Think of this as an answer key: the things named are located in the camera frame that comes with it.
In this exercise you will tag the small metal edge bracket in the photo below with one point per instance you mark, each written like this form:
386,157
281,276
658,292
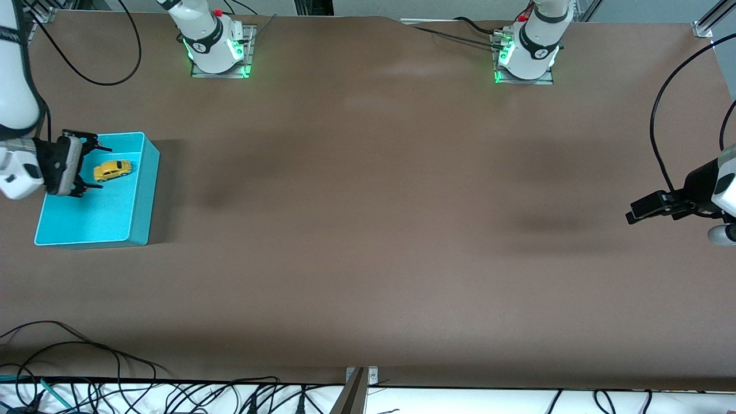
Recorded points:
372,376

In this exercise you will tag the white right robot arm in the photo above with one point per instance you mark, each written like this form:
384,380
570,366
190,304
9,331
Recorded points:
14,86

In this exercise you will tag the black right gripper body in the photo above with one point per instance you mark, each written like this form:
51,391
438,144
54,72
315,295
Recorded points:
48,163

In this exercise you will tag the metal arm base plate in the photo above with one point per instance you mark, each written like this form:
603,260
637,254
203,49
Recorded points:
218,75
523,82

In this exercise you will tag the aluminium frame profile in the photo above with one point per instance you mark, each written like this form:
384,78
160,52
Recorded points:
589,8
46,16
706,24

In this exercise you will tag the brown table cover mat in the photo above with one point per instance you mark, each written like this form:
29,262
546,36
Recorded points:
368,259

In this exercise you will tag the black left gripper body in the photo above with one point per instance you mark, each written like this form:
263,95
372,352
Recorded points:
697,190

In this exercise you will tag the turquoise plastic bin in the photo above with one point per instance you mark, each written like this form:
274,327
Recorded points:
103,213

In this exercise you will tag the yellow beetle toy car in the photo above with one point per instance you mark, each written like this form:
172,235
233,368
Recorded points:
112,170

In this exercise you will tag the grey metal camera bar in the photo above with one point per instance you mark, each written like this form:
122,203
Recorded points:
351,399

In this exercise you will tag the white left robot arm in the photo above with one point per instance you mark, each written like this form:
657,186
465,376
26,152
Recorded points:
535,46

